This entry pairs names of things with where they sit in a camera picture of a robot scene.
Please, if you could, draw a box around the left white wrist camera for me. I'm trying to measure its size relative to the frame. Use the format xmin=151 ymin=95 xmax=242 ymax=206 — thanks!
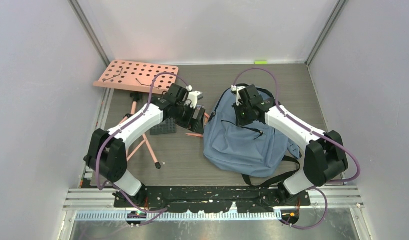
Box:
xmin=184 ymin=85 xmax=203 ymax=109

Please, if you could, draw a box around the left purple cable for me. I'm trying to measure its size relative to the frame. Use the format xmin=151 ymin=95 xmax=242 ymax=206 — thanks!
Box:
xmin=94 ymin=72 xmax=194 ymax=227

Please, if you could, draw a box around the blue student backpack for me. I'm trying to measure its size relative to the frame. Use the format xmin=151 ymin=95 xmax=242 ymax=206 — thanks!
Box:
xmin=203 ymin=89 xmax=301 ymax=187

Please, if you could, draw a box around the pink perforated music stand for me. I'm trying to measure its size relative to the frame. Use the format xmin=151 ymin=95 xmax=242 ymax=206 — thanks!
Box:
xmin=83 ymin=59 xmax=180 ymax=170

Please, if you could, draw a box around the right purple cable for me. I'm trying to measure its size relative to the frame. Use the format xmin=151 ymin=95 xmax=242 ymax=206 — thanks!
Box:
xmin=230 ymin=67 xmax=362 ymax=230

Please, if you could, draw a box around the white ribbed cable duct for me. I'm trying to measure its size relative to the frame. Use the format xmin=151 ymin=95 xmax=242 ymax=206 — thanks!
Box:
xmin=75 ymin=210 xmax=282 ymax=222

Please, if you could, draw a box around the purple cable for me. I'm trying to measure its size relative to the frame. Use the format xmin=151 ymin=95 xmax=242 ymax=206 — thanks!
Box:
xmin=230 ymin=67 xmax=362 ymax=230
xmin=94 ymin=72 xmax=194 ymax=227

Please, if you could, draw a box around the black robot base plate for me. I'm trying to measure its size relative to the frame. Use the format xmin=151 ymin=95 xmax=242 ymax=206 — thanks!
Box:
xmin=113 ymin=186 xmax=311 ymax=214

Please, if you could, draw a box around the orange pencil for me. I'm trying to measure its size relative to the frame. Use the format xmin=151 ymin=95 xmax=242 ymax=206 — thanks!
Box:
xmin=186 ymin=132 xmax=203 ymax=138

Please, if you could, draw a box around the grey lego baseplate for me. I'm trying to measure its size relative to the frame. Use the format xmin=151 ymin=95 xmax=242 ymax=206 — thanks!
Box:
xmin=150 ymin=118 xmax=177 ymax=136

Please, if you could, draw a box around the green tape piece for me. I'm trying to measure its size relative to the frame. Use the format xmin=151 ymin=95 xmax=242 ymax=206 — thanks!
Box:
xmin=254 ymin=60 xmax=268 ymax=65

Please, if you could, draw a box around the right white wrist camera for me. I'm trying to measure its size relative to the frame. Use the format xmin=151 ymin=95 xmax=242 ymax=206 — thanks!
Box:
xmin=230 ymin=85 xmax=246 ymax=106

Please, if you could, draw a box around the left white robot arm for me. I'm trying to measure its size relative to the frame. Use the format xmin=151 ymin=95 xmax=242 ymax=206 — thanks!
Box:
xmin=84 ymin=83 xmax=206 ymax=207

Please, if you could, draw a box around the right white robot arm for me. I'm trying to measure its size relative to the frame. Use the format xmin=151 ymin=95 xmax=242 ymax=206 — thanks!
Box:
xmin=231 ymin=85 xmax=349 ymax=206

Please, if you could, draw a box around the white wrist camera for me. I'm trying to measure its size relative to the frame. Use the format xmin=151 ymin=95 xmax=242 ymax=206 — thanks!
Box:
xmin=184 ymin=85 xmax=203 ymax=109
xmin=230 ymin=85 xmax=246 ymax=106

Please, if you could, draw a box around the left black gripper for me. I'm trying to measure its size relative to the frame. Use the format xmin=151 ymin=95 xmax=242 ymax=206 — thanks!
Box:
xmin=173 ymin=102 xmax=205 ymax=135

